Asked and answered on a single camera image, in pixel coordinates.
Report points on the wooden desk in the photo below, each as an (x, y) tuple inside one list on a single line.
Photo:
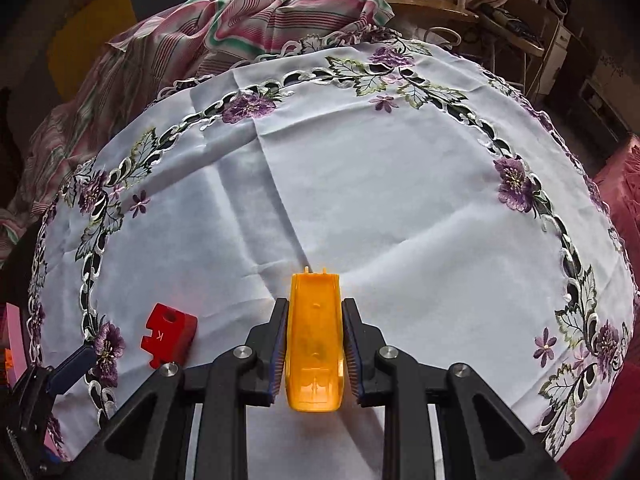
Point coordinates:
[(435, 10)]

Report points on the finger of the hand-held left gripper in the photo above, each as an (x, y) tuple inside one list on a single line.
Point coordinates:
[(72, 370)]

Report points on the black power strip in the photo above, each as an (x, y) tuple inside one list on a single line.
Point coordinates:
[(510, 22)]

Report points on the white embroidered tablecloth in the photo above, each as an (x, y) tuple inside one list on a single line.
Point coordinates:
[(375, 185)]

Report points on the red puzzle block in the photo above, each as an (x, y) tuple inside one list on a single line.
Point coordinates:
[(170, 332)]

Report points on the white round appliance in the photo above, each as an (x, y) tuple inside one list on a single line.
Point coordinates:
[(557, 1)]

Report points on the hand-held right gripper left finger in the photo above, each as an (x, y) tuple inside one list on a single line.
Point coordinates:
[(278, 365)]

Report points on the pink striped bedsheet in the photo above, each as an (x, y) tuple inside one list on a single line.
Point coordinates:
[(225, 20)]

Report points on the red blanket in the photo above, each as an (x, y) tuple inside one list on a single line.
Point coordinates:
[(622, 200)]

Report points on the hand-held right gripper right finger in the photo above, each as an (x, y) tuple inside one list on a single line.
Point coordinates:
[(350, 360)]

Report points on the grey yellow blue headboard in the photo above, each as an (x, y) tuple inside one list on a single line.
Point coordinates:
[(90, 35)]

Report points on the orange plastic channel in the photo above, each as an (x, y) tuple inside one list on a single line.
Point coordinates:
[(314, 335)]

